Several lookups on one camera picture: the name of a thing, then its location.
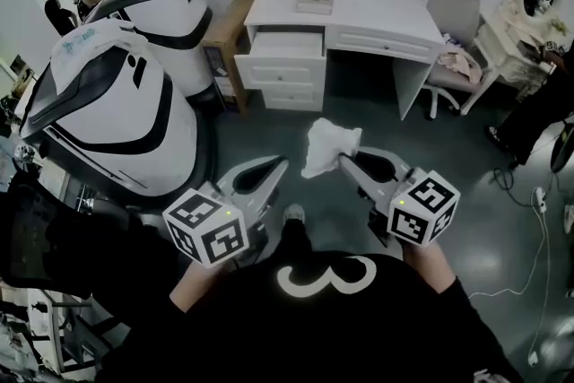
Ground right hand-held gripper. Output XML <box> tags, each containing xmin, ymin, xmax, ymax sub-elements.
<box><xmin>338</xmin><ymin>146</ymin><xmax>462</xmax><ymax>248</ymax></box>

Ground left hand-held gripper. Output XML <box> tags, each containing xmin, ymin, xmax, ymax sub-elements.
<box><xmin>161</xmin><ymin>154</ymin><xmax>291</xmax><ymax>269</ymax></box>

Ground person's right forearm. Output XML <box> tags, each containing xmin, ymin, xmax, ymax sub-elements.
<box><xmin>400</xmin><ymin>239</ymin><xmax>459</xmax><ymax>295</ymax></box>

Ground person's left forearm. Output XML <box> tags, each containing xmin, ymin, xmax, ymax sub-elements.
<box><xmin>169</xmin><ymin>258</ymin><xmax>219</xmax><ymax>313</ymax></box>

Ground person's grey shoe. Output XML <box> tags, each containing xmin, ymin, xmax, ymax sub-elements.
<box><xmin>283</xmin><ymin>203</ymin><xmax>307</xmax><ymax>224</ymax></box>

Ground person's leg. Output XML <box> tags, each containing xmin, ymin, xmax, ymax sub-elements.
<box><xmin>276</xmin><ymin>217</ymin><xmax>314</xmax><ymax>259</ymax></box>

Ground pink clothes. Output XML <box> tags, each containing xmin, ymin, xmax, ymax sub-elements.
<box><xmin>437</xmin><ymin>48</ymin><xmax>482</xmax><ymax>83</ymax></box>

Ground white and black robot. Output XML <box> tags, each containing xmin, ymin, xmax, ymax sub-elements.
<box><xmin>19</xmin><ymin>20</ymin><xmax>199</xmax><ymax>199</ymax></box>
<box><xmin>83</xmin><ymin>0</ymin><xmax>214</xmax><ymax>100</ymax></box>

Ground white power strip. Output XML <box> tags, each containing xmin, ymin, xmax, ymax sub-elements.
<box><xmin>531</xmin><ymin>187</ymin><xmax>549</xmax><ymax>214</ymax></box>

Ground person's black shirt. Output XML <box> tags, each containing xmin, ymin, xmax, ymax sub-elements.
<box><xmin>95</xmin><ymin>249</ymin><xmax>526</xmax><ymax>383</ymax></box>

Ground white desk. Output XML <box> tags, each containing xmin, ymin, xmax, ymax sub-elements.
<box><xmin>244</xmin><ymin>0</ymin><xmax>446</xmax><ymax>121</ymax></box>

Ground white vanity table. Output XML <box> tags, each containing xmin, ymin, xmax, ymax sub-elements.
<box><xmin>460</xmin><ymin>0</ymin><xmax>574</xmax><ymax>117</ymax></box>

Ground grey swivel chair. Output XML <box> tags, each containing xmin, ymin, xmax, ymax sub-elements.
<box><xmin>422</xmin><ymin>0</ymin><xmax>500</xmax><ymax>121</ymax></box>

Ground beige photo book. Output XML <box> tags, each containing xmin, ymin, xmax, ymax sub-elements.
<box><xmin>295</xmin><ymin>0</ymin><xmax>336</xmax><ymax>16</ymax></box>

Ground white plastic bag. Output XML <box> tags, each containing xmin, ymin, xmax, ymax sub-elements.
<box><xmin>49</xmin><ymin>19</ymin><xmax>150</xmax><ymax>104</ymax></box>

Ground black mesh office chair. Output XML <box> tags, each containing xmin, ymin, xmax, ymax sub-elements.
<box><xmin>0</xmin><ymin>169</ymin><xmax>98</xmax><ymax>302</ymax></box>

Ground black cable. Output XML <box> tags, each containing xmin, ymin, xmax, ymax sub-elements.
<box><xmin>492</xmin><ymin>167</ymin><xmax>535</xmax><ymax>208</ymax></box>

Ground white cable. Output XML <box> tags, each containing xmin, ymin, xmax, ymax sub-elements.
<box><xmin>467</xmin><ymin>192</ymin><xmax>551</xmax><ymax>368</ymax></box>

